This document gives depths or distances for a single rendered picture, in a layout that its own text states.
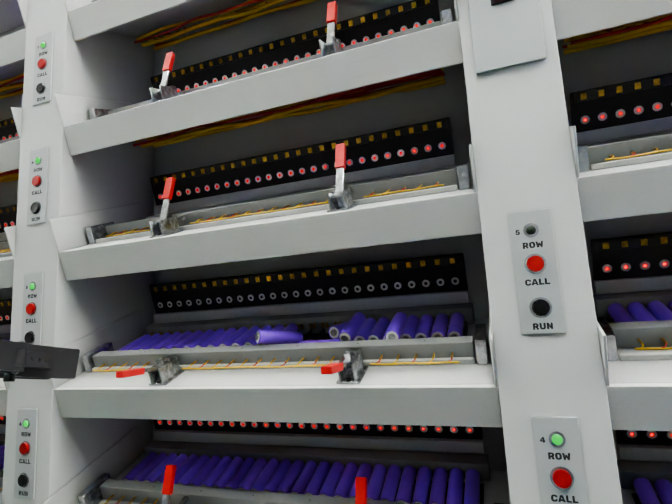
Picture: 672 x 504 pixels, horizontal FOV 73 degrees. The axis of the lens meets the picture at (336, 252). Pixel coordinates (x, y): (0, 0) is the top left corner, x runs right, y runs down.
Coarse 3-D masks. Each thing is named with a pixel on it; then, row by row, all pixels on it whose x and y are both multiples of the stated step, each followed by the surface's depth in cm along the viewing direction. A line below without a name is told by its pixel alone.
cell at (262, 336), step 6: (258, 330) 60; (264, 330) 60; (270, 330) 61; (258, 336) 60; (264, 336) 60; (270, 336) 60; (276, 336) 61; (282, 336) 61; (288, 336) 61; (294, 336) 62; (300, 336) 62; (258, 342) 60; (264, 342) 60; (270, 342) 60; (276, 342) 61; (282, 342) 61; (288, 342) 62; (294, 342) 62
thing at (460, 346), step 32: (128, 352) 68; (160, 352) 65; (192, 352) 63; (224, 352) 61; (256, 352) 60; (288, 352) 58; (320, 352) 57; (384, 352) 54; (416, 352) 53; (448, 352) 52
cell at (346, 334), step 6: (354, 318) 62; (360, 318) 62; (348, 324) 60; (354, 324) 60; (360, 324) 61; (342, 330) 58; (348, 330) 58; (354, 330) 59; (342, 336) 58; (348, 336) 58; (354, 336) 59
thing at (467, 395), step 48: (96, 336) 73; (480, 336) 50; (96, 384) 64; (144, 384) 61; (192, 384) 58; (240, 384) 56; (288, 384) 53; (336, 384) 51; (384, 384) 49; (432, 384) 48; (480, 384) 46
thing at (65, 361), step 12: (36, 348) 43; (48, 348) 44; (60, 348) 46; (60, 360) 45; (72, 360) 47; (24, 372) 42; (36, 372) 43; (48, 372) 44; (60, 372) 45; (72, 372) 46
